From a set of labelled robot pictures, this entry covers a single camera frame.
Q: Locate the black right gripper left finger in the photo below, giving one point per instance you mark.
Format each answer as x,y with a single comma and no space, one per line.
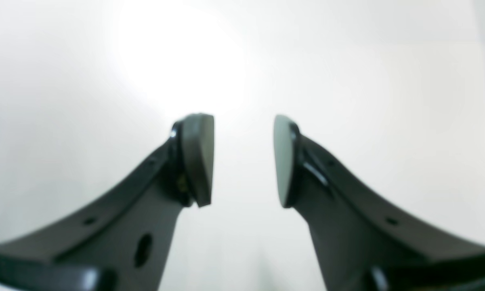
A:
120,241

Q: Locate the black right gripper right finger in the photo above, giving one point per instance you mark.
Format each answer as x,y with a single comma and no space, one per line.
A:
362,241

